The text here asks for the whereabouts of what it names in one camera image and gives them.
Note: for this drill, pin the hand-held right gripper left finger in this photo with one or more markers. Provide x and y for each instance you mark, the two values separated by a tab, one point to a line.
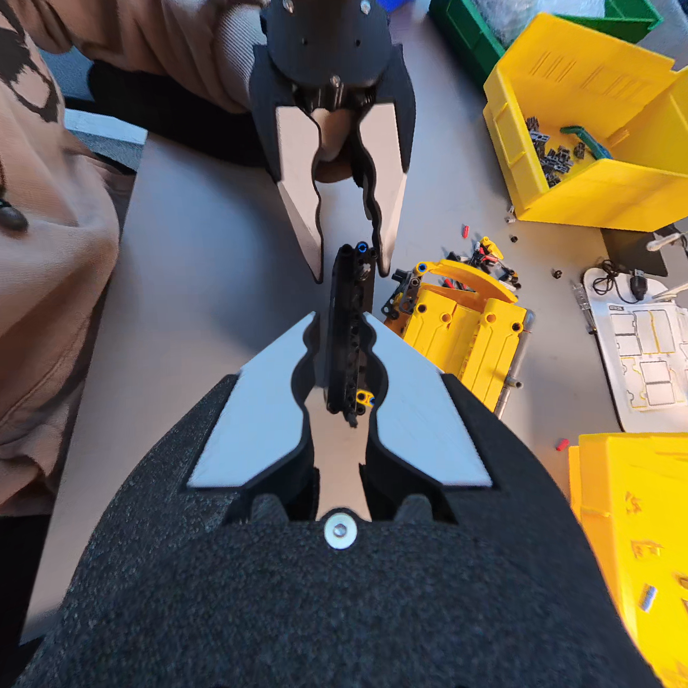
252	430

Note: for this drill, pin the grey desk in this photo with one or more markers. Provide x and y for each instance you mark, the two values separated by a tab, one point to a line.
204	279

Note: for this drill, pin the pile of small block pieces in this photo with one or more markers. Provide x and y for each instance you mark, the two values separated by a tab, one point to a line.
484	258

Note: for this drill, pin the heap of black beams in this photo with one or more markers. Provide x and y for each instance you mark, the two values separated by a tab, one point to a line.
556	158

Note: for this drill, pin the white book stand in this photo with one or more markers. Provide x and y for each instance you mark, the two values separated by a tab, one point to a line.
618	398

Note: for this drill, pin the black chair armrest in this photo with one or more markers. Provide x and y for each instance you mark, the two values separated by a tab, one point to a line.
177	118

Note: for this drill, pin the bubble wrap bundle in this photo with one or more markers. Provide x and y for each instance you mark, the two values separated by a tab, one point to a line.
537	16

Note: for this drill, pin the yellow plastic parts bin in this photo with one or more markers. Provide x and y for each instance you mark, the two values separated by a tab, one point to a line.
618	193
634	473

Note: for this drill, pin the beige hoodie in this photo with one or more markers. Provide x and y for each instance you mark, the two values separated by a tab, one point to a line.
48	322

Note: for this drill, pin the green angled beam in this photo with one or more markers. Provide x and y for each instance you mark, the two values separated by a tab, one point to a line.
588	141

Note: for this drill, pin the clear screwdriver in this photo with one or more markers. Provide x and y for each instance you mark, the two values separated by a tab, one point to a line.
585	306

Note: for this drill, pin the green plastic parts bin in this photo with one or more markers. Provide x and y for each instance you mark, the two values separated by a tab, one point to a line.
467	37

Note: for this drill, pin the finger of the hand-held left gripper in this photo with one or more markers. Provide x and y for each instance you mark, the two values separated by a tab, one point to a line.
295	172
387	161

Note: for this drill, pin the black block assembly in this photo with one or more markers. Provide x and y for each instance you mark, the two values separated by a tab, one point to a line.
349	333

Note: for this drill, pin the yellow block toy model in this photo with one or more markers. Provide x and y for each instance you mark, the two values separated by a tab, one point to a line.
467	344

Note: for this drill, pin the person's left forearm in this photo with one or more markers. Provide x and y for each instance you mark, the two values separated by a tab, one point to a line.
161	43

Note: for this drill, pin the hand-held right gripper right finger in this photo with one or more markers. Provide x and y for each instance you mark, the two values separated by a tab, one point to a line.
424	424

